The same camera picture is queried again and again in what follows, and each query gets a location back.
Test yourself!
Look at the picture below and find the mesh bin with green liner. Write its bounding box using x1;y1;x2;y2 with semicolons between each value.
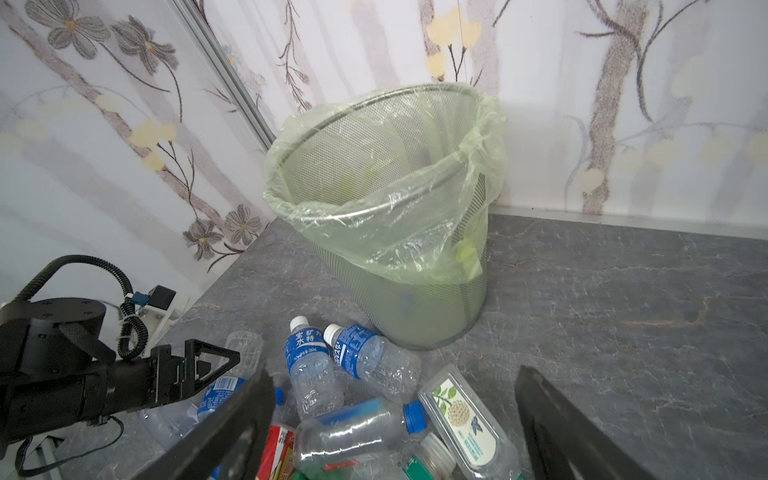
264;82;508;350

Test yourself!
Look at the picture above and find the crushed clear bottle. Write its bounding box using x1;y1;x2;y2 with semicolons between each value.
225;331;264;380

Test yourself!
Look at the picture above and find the Pocari Sweat clear bottle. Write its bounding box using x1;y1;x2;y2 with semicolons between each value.
323;324;422;404

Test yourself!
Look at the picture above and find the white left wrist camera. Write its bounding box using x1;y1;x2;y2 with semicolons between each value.
129;285;177;322

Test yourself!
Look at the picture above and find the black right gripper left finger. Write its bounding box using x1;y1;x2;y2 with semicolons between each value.
136;369;276;480

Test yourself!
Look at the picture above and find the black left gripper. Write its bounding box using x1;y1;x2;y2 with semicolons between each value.
83;339;240;414

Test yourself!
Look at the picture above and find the clear bottle blue cap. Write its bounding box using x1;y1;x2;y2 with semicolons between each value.
294;397;429;477

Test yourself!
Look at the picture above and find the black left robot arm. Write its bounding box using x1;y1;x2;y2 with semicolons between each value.
1;254;240;478

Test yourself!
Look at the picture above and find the blue label water bottle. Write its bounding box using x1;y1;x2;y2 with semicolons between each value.
284;316;344;421

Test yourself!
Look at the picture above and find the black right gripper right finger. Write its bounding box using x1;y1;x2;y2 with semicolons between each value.
514;365;654;480

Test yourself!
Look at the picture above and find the red yellow label bottle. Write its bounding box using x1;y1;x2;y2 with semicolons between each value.
256;424;296;480

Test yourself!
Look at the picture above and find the square clear bottle white cap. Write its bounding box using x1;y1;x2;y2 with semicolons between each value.
351;433;457;480

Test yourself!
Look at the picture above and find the clear bottle green white label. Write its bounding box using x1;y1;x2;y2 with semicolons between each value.
419;364;524;479

